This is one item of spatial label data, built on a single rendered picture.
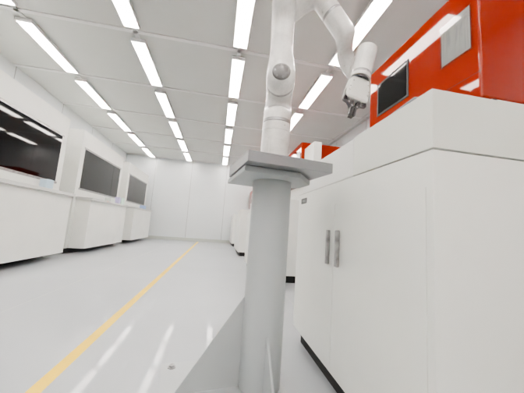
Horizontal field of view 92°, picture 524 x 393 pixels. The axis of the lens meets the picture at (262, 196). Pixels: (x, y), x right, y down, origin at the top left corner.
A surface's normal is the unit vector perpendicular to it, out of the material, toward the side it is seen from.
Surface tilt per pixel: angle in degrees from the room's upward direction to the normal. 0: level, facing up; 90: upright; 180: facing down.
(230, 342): 90
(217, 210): 90
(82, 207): 90
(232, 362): 90
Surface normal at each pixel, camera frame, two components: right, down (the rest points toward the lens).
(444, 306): 0.18, -0.11
